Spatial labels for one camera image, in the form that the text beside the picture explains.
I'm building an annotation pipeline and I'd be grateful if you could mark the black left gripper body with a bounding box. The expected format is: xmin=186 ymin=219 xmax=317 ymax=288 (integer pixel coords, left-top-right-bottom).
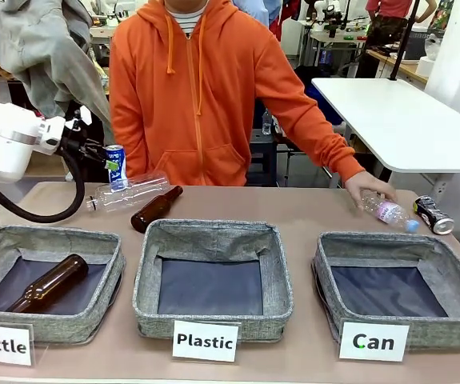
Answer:
xmin=58 ymin=106 xmax=97 ymax=162

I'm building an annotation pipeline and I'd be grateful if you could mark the blue drink can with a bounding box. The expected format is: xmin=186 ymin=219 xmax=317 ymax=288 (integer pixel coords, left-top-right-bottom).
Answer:
xmin=104 ymin=144 xmax=127 ymax=190

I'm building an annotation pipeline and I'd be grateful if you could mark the small pink-label plastic bottle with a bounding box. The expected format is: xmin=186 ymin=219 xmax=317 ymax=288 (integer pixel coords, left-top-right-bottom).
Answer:
xmin=357 ymin=188 xmax=421 ymax=234

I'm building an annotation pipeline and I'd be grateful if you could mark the person's left forearm orange sleeve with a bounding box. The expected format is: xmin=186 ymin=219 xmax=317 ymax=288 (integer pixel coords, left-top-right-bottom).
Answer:
xmin=281 ymin=87 xmax=367 ymax=186

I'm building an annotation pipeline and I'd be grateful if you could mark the grey basket with Plastic sign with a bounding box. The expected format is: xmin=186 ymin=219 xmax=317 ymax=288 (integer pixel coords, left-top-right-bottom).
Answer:
xmin=132 ymin=218 xmax=294 ymax=343

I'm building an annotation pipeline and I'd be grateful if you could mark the grey basket with Can sign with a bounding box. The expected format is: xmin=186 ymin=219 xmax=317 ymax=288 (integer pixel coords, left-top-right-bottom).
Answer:
xmin=312 ymin=231 xmax=460 ymax=350

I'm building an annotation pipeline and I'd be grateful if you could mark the white Can label sign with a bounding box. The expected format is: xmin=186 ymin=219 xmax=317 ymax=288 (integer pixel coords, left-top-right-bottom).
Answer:
xmin=338 ymin=321 xmax=410 ymax=363

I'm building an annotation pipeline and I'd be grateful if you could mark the crushed black drink can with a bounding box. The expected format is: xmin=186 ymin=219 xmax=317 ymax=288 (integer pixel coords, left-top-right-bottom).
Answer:
xmin=413 ymin=194 xmax=455 ymax=236

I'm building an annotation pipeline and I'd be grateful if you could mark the person's left hand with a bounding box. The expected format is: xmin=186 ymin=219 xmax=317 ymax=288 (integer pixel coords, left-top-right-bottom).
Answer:
xmin=344 ymin=170 xmax=398 ymax=211

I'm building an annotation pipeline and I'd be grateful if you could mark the large clear plastic bottle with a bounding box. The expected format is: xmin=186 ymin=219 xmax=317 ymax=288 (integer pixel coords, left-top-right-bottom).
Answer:
xmin=85 ymin=170 xmax=171 ymax=214

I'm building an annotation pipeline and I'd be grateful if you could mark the brown glass bottle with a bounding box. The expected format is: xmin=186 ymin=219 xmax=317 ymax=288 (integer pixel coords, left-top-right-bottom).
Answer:
xmin=5 ymin=254 xmax=90 ymax=314
xmin=130 ymin=185 xmax=185 ymax=234

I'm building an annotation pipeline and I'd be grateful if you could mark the grey hanging jacket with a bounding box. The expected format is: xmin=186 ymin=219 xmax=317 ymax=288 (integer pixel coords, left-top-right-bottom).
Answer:
xmin=0 ymin=0 xmax=114 ymax=135

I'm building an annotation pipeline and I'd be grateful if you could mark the person's orange hoodie torso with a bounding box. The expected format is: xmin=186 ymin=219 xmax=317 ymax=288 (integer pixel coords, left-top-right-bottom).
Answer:
xmin=108 ymin=0 xmax=318 ymax=187

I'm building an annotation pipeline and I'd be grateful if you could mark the black stool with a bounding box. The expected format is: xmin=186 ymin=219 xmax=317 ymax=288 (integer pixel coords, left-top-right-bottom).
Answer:
xmin=248 ymin=134 xmax=279 ymax=187

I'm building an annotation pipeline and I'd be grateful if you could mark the white Plastic label sign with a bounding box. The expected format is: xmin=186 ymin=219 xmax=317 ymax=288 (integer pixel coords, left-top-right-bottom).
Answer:
xmin=172 ymin=319 xmax=240 ymax=363

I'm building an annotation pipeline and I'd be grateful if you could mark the white Bottle label sign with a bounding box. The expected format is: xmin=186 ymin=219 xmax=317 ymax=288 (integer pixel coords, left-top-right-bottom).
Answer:
xmin=0 ymin=319 xmax=34 ymax=367

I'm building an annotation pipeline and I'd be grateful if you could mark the white side table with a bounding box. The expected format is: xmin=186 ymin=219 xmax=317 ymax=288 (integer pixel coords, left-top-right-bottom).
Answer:
xmin=311 ymin=77 xmax=460 ymax=174

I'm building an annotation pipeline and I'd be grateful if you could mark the background person red shirt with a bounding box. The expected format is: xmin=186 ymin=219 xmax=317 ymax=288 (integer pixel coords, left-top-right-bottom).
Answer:
xmin=364 ymin=0 xmax=434 ymax=79

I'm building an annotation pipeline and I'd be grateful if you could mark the black vertical pole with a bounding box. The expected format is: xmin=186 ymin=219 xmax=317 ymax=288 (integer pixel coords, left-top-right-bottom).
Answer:
xmin=389 ymin=0 xmax=421 ymax=82

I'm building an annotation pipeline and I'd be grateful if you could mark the white paper roll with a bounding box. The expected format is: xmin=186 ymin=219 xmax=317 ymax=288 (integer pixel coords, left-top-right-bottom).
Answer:
xmin=415 ymin=55 xmax=439 ymax=79

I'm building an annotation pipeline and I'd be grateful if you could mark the black robot cable hose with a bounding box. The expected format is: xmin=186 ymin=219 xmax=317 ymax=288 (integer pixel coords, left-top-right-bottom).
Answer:
xmin=0 ymin=135 xmax=87 ymax=225

